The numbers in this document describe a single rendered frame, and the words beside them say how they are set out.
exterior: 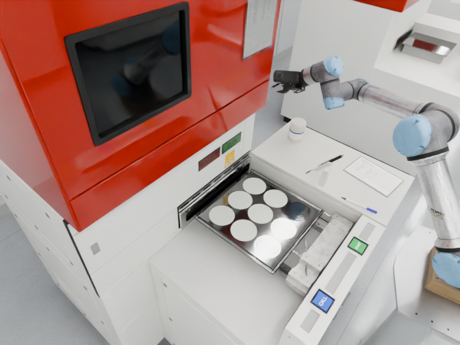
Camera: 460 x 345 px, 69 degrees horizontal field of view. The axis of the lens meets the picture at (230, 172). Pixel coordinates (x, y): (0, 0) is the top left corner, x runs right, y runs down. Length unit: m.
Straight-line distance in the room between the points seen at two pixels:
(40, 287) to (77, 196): 1.58
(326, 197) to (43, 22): 1.11
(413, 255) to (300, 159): 0.58
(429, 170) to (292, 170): 0.53
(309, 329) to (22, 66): 0.92
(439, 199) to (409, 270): 0.39
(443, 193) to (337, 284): 0.42
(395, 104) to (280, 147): 0.51
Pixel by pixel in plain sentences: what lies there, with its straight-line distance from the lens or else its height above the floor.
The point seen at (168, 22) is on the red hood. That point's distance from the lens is 0.81.
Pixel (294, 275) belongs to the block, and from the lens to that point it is 1.19.
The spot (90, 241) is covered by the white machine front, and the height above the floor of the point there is 1.11.
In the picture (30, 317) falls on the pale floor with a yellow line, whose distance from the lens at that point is 2.30.
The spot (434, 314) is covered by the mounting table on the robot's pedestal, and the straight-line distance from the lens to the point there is 1.42.
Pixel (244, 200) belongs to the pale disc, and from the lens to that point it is 1.36.
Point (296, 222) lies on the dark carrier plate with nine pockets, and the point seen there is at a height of 0.90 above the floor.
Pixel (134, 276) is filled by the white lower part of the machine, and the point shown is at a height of 0.79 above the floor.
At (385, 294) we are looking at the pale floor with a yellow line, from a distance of 2.40.
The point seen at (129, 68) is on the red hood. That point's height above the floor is 1.58.
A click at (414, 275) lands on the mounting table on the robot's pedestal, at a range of 1.47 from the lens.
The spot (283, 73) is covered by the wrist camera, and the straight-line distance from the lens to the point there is 1.47.
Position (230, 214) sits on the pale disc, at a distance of 1.31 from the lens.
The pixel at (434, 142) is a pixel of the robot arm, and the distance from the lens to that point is 1.15.
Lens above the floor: 1.91
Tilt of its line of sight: 43 degrees down
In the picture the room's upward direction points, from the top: 4 degrees clockwise
